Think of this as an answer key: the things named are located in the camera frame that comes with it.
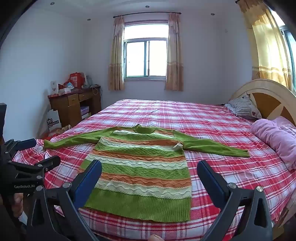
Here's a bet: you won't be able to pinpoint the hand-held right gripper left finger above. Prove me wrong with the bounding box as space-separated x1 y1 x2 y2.
26 159 102 241

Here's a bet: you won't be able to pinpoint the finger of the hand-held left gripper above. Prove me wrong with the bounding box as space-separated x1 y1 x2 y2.
3 138 37 160
9 156 61 174

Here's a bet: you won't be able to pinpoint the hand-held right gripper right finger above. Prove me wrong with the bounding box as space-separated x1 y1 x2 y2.
196 160 274 241

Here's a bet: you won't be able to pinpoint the green striped knit sweater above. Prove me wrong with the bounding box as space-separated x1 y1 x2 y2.
43 124 250 222

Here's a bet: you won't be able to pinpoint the person's left hand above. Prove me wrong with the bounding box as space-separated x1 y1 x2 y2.
11 193 25 218

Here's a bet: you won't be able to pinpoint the stacked boxes in desk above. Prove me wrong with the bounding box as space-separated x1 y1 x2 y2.
80 106 91 120

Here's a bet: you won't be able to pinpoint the brown wooden desk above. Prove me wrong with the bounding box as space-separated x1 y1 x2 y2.
48 85 102 128

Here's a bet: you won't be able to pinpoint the red plaid bed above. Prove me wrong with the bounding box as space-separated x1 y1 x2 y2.
11 99 296 241

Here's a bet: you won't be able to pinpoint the pink blanket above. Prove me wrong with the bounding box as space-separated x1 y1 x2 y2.
251 116 296 172

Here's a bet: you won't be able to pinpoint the striped pillow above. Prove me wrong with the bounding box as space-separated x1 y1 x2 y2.
224 93 263 120

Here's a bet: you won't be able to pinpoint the wooden headboard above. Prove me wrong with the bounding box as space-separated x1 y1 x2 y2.
228 79 296 130

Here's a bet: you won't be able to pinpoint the beige curtain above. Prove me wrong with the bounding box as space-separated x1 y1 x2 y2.
164 13 184 91
108 16 126 91

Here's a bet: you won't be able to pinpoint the sliding window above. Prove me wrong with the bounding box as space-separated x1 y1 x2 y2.
123 21 169 81

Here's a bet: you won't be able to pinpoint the yellow curtain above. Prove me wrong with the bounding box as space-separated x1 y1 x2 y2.
238 0 295 93

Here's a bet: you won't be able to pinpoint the large side window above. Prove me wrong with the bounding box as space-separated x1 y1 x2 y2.
280 23 296 93

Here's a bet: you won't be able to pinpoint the black curtain rod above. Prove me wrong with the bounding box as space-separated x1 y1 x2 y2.
113 10 182 19

